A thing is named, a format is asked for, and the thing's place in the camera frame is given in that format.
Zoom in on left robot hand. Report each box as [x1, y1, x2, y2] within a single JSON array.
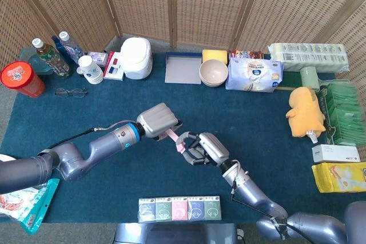
[[136, 102, 184, 142]]

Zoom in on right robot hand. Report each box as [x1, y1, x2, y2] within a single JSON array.
[[174, 131, 231, 167]]

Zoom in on pink paper stack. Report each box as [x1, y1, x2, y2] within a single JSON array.
[[166, 129, 180, 143]]

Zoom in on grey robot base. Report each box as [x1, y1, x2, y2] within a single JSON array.
[[114, 222, 238, 244]]

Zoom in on dark blue table cloth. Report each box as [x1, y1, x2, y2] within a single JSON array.
[[0, 51, 361, 225]]

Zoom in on grey tray with blue rim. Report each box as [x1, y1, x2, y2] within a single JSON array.
[[164, 52, 202, 85]]

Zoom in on green pocket tissue pack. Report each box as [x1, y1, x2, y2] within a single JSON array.
[[154, 197, 173, 222], [204, 195, 222, 221]]

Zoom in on blue pocket tissue pack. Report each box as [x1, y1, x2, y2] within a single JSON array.
[[138, 197, 157, 223], [188, 196, 206, 221]]

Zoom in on beige bowl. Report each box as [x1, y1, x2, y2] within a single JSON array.
[[199, 59, 229, 83], [200, 77, 229, 88]]

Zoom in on white rice cooker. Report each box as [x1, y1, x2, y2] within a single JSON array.
[[118, 37, 153, 80]]

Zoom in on red and white box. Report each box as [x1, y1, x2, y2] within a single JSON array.
[[102, 51, 126, 81]]

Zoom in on pink pocket tissue pack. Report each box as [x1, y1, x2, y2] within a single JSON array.
[[171, 197, 189, 221]]

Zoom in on lilac tissue bag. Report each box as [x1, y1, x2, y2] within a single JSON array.
[[225, 57, 284, 94]]

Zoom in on floral paper cup stack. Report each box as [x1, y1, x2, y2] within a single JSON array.
[[77, 55, 104, 85]]

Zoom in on thin-framed eyeglasses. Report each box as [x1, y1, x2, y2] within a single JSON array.
[[54, 86, 89, 99]]

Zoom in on yellow sponge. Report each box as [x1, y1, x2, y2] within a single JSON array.
[[201, 49, 228, 65]]

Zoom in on small lilac box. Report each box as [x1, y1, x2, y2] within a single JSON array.
[[87, 51, 109, 67]]

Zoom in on yellow plush toy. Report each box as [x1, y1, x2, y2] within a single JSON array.
[[285, 86, 327, 144]]

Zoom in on brown snack bag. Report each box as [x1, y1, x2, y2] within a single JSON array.
[[228, 49, 265, 61]]

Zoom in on clear water bottle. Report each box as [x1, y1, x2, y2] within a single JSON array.
[[58, 31, 86, 65]]

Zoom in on green tea bottle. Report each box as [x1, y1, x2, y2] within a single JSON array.
[[31, 37, 72, 79]]

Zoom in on light green cup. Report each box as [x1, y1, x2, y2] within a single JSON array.
[[299, 66, 321, 93]]

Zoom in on white cardboard box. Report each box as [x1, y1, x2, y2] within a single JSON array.
[[311, 144, 361, 163]]

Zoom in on dark blue bottle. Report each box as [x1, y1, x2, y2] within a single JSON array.
[[51, 35, 75, 70]]

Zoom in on wicker folding screen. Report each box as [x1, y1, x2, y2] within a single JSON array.
[[0, 0, 366, 156]]

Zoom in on yellow plastic bag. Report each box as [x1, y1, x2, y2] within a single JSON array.
[[311, 162, 366, 194]]

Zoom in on box of green packets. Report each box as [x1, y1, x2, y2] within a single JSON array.
[[319, 82, 363, 146]]

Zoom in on pale green paper pack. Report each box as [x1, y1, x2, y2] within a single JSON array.
[[267, 42, 351, 74]]

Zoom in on clear bluish container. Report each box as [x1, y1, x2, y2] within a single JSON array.
[[19, 47, 62, 75]]

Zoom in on red snack canister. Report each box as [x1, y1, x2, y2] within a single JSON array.
[[0, 61, 46, 98]]

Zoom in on teal snack bag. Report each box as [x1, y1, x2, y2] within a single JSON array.
[[0, 178, 61, 235]]

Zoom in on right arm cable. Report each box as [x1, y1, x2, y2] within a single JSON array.
[[230, 160, 315, 241]]

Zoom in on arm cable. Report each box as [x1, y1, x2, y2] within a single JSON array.
[[47, 119, 141, 151], [230, 160, 315, 241]]

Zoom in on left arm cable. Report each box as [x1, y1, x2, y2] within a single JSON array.
[[47, 119, 141, 151]]

